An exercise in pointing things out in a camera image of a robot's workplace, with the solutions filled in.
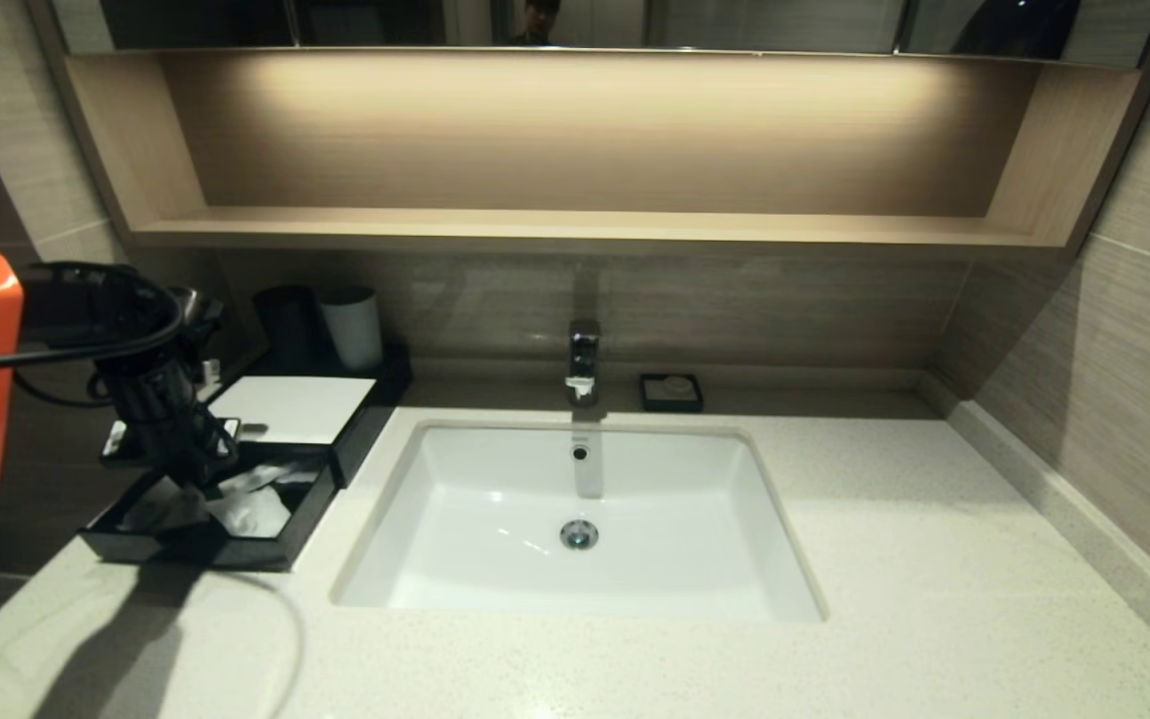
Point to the chrome faucet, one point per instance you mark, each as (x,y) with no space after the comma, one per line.
(583,358)

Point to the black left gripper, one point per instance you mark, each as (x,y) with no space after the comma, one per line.
(161,409)

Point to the white cup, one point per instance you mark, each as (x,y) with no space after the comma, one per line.
(353,328)

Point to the black cup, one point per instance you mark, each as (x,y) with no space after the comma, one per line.
(286,328)

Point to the clear plastic amenity packet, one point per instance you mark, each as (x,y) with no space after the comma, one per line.
(256,511)

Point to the white sink basin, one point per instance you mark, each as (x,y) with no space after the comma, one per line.
(675,519)

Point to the black box drawer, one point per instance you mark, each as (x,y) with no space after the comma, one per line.
(315,509)

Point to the chrome sink drain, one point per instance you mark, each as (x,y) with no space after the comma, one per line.
(580,535)

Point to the black soap dish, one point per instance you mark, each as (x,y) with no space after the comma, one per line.
(650,397)

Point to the round soap bar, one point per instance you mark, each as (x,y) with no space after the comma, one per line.
(676,385)

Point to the light wooden wall shelf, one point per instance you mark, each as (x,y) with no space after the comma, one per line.
(585,140)

